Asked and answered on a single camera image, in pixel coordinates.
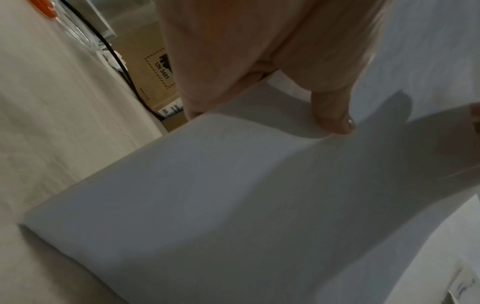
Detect person's right hand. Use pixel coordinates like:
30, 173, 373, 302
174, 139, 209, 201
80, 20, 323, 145
468, 102, 480, 135

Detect person's left hand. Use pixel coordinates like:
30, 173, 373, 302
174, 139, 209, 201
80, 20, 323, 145
155, 0, 392, 136

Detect white sheet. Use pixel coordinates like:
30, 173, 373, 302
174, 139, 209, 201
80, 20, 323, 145
18, 0, 480, 304

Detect brown cardboard box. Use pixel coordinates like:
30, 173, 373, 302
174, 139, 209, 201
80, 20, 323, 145
111, 18, 191, 133

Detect white crumpled tissue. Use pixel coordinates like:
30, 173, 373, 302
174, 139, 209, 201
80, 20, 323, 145
102, 50, 125, 73

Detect white labelled object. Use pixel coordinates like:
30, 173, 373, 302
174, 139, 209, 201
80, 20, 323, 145
445, 260, 480, 304

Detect clear plastic container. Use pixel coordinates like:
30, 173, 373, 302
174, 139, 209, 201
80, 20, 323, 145
51, 0, 118, 51

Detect beige tablecloth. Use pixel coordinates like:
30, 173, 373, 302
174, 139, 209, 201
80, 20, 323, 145
0, 0, 166, 304

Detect orange object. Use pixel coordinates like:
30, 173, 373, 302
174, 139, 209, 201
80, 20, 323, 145
27, 0, 58, 20

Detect black cable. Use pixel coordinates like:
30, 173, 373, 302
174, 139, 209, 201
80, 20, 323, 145
59, 0, 167, 121

